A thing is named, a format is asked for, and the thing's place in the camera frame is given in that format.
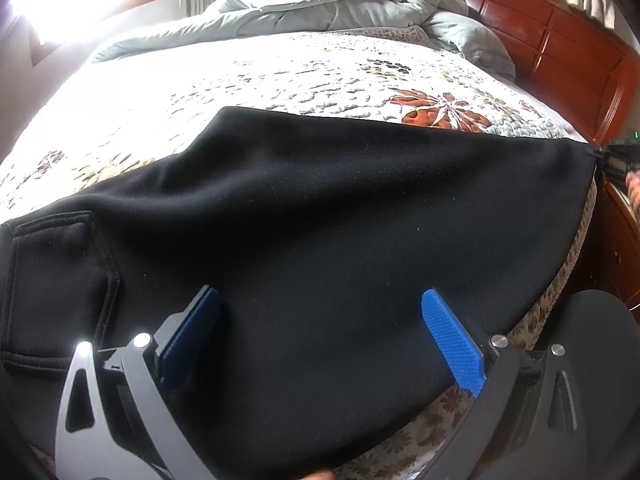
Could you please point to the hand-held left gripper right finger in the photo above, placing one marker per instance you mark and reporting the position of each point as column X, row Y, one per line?
column 452, row 340

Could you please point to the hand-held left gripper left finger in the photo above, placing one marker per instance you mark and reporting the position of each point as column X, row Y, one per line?
column 192, row 335

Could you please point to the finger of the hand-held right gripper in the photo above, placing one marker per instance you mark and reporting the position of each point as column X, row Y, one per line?
column 601, row 151

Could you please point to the black pants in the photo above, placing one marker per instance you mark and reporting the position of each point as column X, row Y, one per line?
column 325, row 210

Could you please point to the person's right hand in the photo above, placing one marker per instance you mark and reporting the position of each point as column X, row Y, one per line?
column 634, row 190

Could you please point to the red wooden nightstand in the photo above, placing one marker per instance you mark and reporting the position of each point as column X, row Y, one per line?
column 614, row 240

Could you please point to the red wooden headboard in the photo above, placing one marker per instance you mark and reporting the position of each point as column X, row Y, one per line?
column 575, row 50

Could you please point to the floral quilted bedspread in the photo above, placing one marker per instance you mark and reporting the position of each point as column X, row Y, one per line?
column 250, row 75

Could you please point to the grey duvet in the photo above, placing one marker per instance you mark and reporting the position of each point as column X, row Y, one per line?
column 325, row 5

